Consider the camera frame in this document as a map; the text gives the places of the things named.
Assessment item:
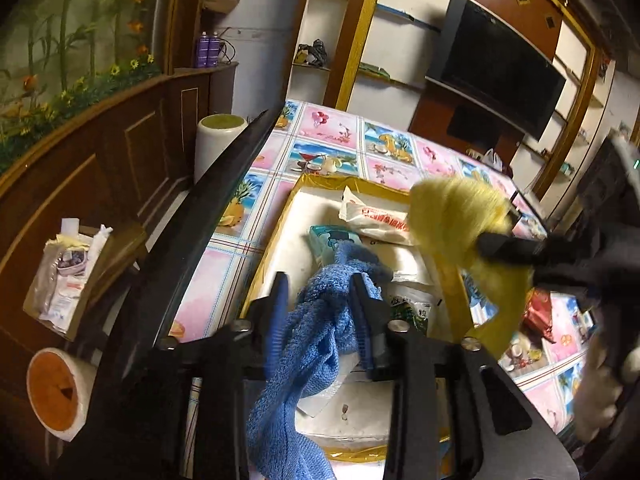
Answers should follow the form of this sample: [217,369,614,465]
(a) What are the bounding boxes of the blue terry towel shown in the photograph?
[246,242,393,479]

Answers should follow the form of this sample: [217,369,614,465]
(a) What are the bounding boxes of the dark red foil packet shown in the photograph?
[523,288,555,344]

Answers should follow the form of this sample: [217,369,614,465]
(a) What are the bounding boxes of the light yellow fluffy towel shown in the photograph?
[406,175,536,321]

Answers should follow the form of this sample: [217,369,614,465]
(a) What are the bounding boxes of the white-gloved right hand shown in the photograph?
[574,332,639,443]

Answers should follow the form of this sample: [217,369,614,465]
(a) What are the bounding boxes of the green white sachet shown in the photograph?
[385,283,438,335]

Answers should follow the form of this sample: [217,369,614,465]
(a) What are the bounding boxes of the yellow shallow box tray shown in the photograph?
[240,173,501,463]

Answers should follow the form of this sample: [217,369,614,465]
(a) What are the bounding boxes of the plain white packet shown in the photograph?
[362,237,435,286]

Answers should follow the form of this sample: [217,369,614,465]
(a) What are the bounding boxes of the white packet red lettering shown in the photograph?
[338,186,414,246]

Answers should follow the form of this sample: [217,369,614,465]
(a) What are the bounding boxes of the teal cartoon tissue pack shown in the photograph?
[308,224,362,266]

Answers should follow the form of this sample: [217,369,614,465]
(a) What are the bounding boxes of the colourful printed tablecloth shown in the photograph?
[169,98,597,480]

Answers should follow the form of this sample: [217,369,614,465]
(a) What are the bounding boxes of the white plastic bag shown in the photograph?
[480,148,504,172]

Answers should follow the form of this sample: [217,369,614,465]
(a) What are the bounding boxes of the white cylinder green top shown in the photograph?
[194,114,247,182]

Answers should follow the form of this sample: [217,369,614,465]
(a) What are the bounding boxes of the cardboard box with packets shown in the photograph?
[23,218,148,341]

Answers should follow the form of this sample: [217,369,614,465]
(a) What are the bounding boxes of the white cylinder orange top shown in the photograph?
[26,348,96,442]

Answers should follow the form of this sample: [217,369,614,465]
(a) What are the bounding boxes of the black flat television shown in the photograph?
[425,0,565,139]

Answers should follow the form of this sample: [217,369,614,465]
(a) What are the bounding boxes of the green item on shelf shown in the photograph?
[358,62,392,81]

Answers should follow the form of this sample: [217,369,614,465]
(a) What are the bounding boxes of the black item on shelf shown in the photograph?
[294,39,329,68]

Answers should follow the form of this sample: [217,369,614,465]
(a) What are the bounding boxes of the purple spray bottle left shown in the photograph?
[194,32,209,68]

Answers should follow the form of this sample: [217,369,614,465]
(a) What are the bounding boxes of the purple spray bottle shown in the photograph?
[206,32,221,68]
[194,32,209,68]

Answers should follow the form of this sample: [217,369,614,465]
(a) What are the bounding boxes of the purple spray bottle right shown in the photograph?
[206,32,221,68]

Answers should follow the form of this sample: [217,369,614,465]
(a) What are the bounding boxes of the flower mural panel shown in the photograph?
[1,0,160,170]

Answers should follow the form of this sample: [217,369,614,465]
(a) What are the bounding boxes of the white wall shelf unit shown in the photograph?
[288,0,615,207]

